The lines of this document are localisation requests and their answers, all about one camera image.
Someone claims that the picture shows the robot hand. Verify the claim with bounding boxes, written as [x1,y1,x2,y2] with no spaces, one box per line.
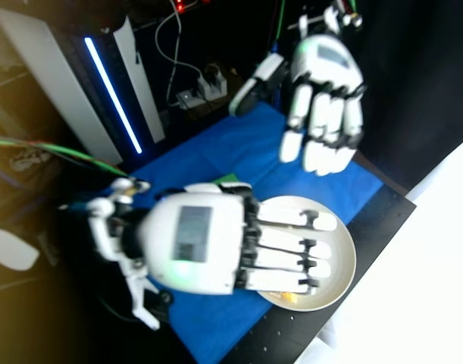
[229,33,368,177]
[139,181,339,297]

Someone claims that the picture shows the green rectangular block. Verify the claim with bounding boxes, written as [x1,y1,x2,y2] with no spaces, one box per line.
[212,173,240,186]

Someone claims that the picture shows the yellow object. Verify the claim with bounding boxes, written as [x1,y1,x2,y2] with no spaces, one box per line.
[261,290,311,305]

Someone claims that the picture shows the white round plate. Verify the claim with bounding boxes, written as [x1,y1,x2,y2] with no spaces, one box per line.
[255,195,358,312]

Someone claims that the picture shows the black curtain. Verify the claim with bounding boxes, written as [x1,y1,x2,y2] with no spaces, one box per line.
[352,0,463,190]

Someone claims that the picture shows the blue cloth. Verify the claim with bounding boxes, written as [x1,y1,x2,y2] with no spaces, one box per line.
[130,101,386,364]

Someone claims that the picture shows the white power strip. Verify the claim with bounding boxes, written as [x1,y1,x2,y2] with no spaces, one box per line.
[177,64,229,111]

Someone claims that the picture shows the white column with blue light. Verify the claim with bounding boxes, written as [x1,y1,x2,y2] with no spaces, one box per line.
[0,5,167,167]

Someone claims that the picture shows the white cable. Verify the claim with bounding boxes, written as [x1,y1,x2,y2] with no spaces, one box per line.
[154,7,208,109]

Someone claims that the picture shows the green cable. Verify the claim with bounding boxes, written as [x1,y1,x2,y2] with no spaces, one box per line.
[0,136,130,178]

